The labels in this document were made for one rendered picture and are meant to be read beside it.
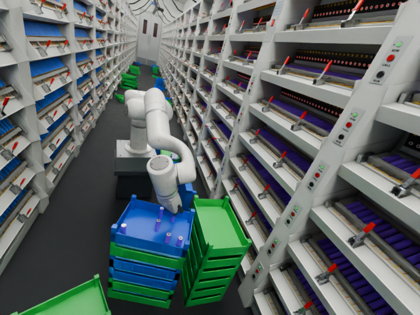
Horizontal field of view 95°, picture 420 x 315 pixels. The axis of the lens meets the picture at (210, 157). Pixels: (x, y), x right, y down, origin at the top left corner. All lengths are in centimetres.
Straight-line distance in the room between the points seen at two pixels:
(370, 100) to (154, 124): 70
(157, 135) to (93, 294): 85
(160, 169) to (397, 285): 70
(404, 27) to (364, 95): 18
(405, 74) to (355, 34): 22
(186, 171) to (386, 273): 63
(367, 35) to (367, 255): 67
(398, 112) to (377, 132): 11
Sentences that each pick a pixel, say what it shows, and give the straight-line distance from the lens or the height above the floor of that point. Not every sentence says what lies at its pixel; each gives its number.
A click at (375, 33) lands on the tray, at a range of 85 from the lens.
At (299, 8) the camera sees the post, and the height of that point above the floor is 146.
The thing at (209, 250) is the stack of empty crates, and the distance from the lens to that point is 86.
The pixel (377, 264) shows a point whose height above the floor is 74.
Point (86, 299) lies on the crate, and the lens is 125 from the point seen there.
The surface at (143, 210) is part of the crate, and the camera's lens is 101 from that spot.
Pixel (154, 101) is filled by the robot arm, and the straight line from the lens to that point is 82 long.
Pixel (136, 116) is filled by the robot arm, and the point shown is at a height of 78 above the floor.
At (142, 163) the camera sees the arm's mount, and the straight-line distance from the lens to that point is 147.
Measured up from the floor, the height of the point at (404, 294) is 74.
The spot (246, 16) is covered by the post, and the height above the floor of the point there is 148.
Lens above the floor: 112
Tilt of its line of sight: 26 degrees down
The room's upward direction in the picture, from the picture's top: 17 degrees clockwise
